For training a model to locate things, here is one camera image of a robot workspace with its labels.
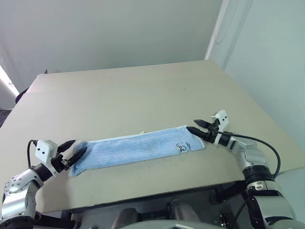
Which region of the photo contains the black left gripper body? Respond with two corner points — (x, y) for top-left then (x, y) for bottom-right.
(51, 154), (73, 173)

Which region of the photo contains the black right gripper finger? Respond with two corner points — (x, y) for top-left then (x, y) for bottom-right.
(193, 119), (212, 128)
(186, 126), (208, 140)

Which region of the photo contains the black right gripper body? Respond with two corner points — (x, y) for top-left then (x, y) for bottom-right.
(205, 120), (221, 144)

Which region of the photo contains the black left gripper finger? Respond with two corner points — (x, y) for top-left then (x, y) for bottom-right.
(68, 146), (88, 166)
(57, 140), (76, 154)

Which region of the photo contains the light blue towel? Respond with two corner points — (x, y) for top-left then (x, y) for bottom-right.
(68, 125), (206, 177)

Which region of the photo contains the dark ribbed mat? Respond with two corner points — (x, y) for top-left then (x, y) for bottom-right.
(0, 108), (11, 127)

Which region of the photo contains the pale grey robot torso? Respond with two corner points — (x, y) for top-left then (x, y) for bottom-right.
(119, 219), (241, 229)

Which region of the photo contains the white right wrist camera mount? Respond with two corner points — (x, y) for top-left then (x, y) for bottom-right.
(211, 110), (230, 146)

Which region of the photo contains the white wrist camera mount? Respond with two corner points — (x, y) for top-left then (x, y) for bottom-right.
(211, 110), (230, 146)
(35, 140), (59, 167)

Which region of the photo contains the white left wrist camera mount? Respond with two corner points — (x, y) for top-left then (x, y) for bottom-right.
(35, 140), (59, 167)

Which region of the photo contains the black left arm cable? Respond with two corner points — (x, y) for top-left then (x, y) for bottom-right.
(27, 139), (39, 169)

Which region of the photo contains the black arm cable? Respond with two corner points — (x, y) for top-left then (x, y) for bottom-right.
(27, 139), (39, 169)
(223, 132), (281, 179)

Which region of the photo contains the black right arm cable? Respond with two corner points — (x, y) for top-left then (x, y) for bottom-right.
(223, 132), (281, 179)

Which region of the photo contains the white wall cable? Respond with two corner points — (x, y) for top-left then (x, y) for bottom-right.
(213, 0), (234, 45)

